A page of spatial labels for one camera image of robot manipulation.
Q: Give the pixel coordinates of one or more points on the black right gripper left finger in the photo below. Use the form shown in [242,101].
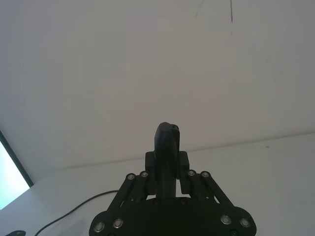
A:
[161,147]

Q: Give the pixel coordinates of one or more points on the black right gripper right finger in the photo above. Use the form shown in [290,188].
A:
[177,147]

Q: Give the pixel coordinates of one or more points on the small dark flat object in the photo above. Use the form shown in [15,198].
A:
[17,233]

